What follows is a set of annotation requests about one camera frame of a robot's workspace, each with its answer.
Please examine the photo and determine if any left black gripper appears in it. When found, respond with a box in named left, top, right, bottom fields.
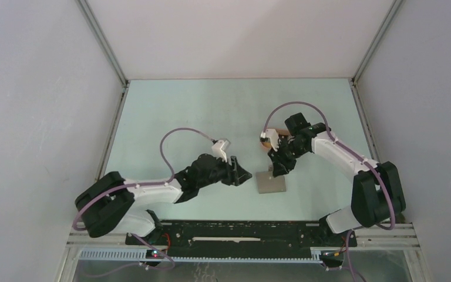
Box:
left=197, top=153, right=251, bottom=189

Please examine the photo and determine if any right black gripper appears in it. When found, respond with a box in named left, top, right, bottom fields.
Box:
left=267, top=140, right=308, bottom=178

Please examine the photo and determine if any grey card holder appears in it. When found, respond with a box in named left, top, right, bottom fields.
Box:
left=255, top=165, right=287, bottom=194

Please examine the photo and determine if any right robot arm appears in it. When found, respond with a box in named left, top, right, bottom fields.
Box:
left=260, top=113, right=406, bottom=246

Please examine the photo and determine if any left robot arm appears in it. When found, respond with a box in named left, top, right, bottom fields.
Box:
left=73, top=153, right=252, bottom=245

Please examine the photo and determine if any pink oval tray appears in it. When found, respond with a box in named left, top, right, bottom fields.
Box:
left=260, top=128, right=291, bottom=152

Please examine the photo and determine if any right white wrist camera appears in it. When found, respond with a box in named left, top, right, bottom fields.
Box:
left=260, top=129, right=279, bottom=152

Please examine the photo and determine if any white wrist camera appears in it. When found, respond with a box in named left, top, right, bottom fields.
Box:
left=260, top=129, right=279, bottom=152
left=211, top=139, right=231, bottom=163

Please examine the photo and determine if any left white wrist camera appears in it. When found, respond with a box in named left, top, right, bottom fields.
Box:
left=211, top=139, right=231, bottom=163

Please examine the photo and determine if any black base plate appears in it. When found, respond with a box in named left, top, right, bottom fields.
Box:
left=143, top=220, right=347, bottom=259

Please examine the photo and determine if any right corner frame post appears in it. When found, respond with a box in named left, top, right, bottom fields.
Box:
left=351, top=0, right=405, bottom=83

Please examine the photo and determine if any corner frame post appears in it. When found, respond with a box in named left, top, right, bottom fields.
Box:
left=351, top=0, right=405, bottom=83
left=75, top=0, right=128, bottom=86

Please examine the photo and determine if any aluminium frame rail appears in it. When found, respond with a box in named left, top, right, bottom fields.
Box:
left=66, top=224, right=420, bottom=251

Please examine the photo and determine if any left corner frame post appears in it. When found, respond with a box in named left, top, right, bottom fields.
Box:
left=75, top=0, right=128, bottom=86

